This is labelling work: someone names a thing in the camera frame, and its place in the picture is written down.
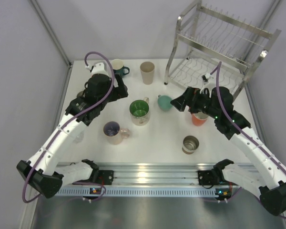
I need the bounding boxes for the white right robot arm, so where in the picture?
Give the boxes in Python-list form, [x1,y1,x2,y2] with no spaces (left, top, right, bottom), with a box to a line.
[170,87,286,216]

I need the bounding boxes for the light teal mug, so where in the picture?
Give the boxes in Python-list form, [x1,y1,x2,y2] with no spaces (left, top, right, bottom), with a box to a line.
[157,95,172,112]

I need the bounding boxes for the small brown white cup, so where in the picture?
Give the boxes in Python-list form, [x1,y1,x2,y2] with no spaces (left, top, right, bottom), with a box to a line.
[76,91,85,97]

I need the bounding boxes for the steel lined paper cup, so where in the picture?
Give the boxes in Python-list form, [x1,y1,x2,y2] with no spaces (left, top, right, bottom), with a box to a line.
[182,135,199,155]

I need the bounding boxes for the clear glass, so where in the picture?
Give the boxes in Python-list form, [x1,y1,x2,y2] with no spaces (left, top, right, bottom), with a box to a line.
[73,132,84,144]

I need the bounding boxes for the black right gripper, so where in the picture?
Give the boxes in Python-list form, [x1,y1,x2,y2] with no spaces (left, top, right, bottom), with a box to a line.
[171,86,220,119]

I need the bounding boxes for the green interior floral mug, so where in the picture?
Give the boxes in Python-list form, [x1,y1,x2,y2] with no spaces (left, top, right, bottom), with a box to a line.
[129,97,150,126]

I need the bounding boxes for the stainless steel dish rack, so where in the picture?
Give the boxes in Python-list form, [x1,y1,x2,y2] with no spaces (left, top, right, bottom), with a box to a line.
[164,0,281,98]

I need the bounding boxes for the orange mug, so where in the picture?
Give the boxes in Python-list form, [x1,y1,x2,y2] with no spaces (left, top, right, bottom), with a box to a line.
[192,112,208,126]

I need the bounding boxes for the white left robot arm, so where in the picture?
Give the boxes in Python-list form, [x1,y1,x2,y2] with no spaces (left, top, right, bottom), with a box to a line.
[16,73,128,203]

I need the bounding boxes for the pink purple mug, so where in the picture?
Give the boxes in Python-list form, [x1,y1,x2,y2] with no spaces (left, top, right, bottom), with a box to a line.
[103,121,131,145]

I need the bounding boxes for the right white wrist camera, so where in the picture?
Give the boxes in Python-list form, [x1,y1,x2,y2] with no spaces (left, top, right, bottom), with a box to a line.
[201,73,212,85]

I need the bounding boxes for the beige tumbler cup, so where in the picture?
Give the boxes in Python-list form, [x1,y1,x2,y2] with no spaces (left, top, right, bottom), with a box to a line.
[140,62,155,85]

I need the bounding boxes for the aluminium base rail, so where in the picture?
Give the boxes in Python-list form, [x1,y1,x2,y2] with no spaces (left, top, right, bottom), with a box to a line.
[96,162,213,187]

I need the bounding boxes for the dark teal mug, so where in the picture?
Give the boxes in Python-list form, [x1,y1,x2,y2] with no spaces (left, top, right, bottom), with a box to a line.
[111,59,130,77]

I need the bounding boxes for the grey slotted cable duct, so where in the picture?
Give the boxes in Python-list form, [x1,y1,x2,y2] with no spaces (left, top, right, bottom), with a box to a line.
[56,187,222,198]

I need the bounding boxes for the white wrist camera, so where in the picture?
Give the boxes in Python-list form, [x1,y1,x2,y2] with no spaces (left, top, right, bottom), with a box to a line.
[85,61,106,75]
[201,73,212,85]

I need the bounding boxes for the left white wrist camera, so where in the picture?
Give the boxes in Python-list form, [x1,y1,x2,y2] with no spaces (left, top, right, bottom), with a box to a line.
[85,61,106,75]

